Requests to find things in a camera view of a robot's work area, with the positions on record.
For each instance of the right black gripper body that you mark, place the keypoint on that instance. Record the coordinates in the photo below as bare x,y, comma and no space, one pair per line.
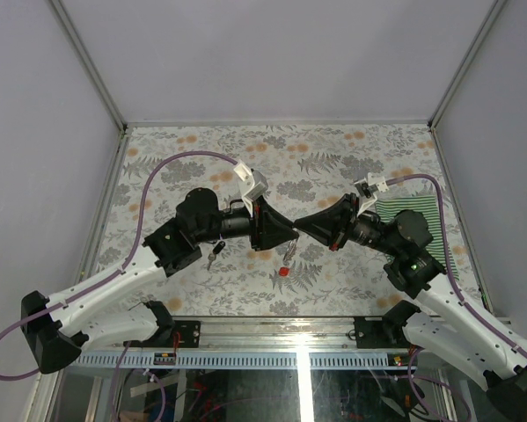
362,229

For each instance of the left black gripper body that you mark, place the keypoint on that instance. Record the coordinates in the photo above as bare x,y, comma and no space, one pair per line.
238,222

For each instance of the silver keyring with keys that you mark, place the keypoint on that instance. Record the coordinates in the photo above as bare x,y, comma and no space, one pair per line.
290,252

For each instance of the red key tag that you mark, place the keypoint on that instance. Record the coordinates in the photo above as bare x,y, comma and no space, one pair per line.
284,271

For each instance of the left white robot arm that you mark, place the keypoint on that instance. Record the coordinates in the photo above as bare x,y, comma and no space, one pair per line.
171,248

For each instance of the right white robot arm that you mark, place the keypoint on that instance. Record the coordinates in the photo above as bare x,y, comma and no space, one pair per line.
438,315

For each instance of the green striped cloth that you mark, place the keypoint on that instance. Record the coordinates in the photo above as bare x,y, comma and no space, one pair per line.
428,207

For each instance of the floral patterned table mat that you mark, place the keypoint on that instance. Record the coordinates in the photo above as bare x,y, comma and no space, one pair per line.
308,168

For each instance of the black tagged key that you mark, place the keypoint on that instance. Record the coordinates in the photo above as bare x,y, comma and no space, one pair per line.
219,246

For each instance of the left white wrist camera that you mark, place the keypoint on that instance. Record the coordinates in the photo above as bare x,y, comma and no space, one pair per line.
252,184

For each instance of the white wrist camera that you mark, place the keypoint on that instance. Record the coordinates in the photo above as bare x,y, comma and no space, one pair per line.
368,189
252,184

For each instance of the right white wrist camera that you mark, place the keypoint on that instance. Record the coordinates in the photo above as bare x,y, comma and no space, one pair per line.
368,189

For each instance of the aluminium front rail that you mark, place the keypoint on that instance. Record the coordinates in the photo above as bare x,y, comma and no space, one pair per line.
272,332

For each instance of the white slotted cable duct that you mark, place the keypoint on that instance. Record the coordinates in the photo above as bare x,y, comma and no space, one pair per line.
190,359

